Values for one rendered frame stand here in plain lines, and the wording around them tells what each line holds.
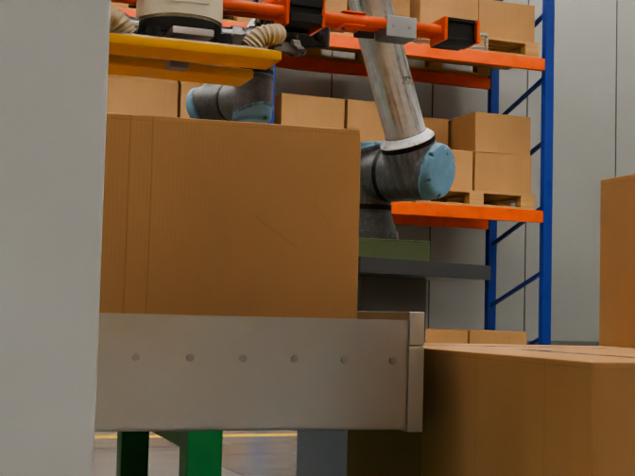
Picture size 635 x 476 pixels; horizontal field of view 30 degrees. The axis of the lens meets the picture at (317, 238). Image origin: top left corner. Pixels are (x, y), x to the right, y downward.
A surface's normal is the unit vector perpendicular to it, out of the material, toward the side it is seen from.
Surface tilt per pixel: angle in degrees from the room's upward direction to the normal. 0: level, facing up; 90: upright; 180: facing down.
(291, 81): 90
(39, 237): 90
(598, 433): 90
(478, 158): 90
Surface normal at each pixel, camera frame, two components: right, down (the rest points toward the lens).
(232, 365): 0.32, -0.05
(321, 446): -0.75, -0.06
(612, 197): -0.95, -0.04
